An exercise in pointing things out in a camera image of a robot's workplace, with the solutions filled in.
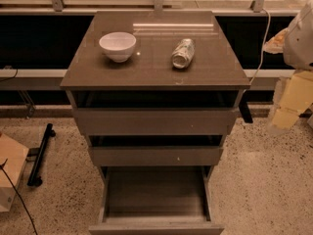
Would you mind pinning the taped gripper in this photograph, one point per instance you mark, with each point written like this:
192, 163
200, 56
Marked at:
300, 46

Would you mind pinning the grey bottom drawer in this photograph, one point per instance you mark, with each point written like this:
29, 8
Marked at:
157, 200

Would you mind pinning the grey drawer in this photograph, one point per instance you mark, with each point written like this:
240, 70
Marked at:
160, 122
157, 200
155, 156

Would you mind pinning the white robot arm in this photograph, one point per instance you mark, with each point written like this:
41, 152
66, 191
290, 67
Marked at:
296, 41

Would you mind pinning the grey drawer cabinet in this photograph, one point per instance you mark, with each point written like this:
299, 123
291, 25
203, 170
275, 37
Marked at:
214, 79

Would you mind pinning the grey middle drawer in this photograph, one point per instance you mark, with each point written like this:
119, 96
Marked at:
155, 156

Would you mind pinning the grey top drawer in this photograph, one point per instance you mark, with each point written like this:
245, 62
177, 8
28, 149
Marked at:
160, 122

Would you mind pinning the crushed metal can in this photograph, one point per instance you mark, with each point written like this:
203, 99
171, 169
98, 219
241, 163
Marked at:
183, 53

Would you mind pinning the white ceramic bowl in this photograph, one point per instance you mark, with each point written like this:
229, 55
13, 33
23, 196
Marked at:
118, 46

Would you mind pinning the black bar on floor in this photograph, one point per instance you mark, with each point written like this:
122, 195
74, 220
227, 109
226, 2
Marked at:
34, 178

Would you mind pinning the cardboard box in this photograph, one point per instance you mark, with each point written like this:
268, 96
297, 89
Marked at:
12, 157

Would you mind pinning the black cabinet bracket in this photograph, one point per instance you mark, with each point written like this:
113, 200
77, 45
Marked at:
245, 112

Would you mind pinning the metal railing frame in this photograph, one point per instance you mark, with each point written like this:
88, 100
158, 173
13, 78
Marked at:
36, 55

